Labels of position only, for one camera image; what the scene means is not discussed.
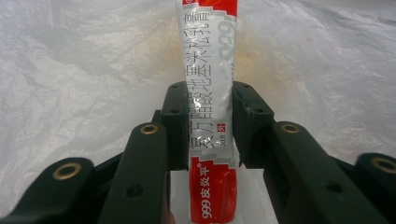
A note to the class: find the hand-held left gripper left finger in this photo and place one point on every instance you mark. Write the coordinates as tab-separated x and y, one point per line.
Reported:
146	174

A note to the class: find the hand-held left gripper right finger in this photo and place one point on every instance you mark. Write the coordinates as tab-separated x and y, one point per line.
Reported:
286	174

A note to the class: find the red and silver ointment tube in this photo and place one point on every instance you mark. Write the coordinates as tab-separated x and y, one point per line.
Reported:
211	93

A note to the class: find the clear plastic bag yellow smiley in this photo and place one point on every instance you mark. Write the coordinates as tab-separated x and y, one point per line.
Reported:
77	77

